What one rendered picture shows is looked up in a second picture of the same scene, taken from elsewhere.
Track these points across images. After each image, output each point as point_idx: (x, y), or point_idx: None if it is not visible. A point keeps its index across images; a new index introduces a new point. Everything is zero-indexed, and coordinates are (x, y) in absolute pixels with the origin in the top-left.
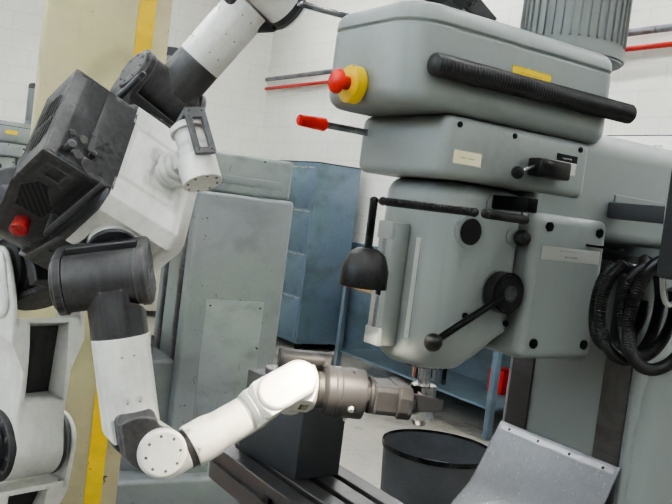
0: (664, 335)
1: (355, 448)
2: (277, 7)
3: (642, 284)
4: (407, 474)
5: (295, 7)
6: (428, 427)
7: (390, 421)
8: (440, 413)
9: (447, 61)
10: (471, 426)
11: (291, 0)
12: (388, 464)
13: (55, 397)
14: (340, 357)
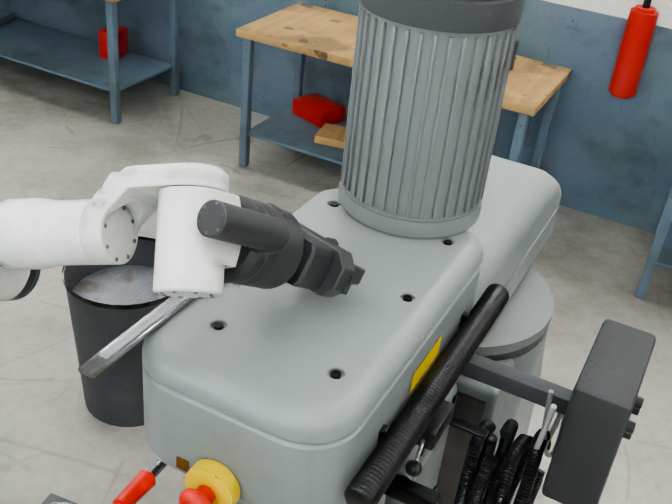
0: (517, 478)
1: None
2: (1, 296)
3: (526, 501)
4: (107, 320)
5: (29, 279)
6: (48, 122)
7: (2, 126)
8: (53, 92)
9: (377, 496)
10: (94, 105)
11: (22, 276)
12: (80, 310)
13: None
14: None
